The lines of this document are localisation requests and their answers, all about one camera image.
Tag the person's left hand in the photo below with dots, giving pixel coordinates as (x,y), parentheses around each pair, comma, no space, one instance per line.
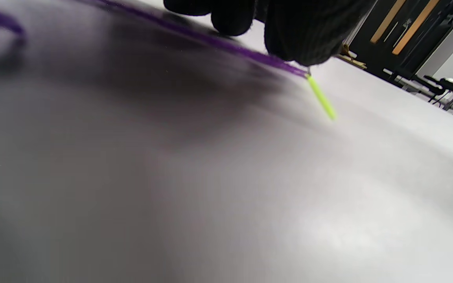
(301,27)

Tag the lime green plastic needle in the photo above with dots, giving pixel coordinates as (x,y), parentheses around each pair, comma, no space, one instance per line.
(321,98)

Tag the purple thread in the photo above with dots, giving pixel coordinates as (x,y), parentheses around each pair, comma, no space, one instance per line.
(218,41)

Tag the black double door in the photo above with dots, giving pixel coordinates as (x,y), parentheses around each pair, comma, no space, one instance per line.
(399,35)

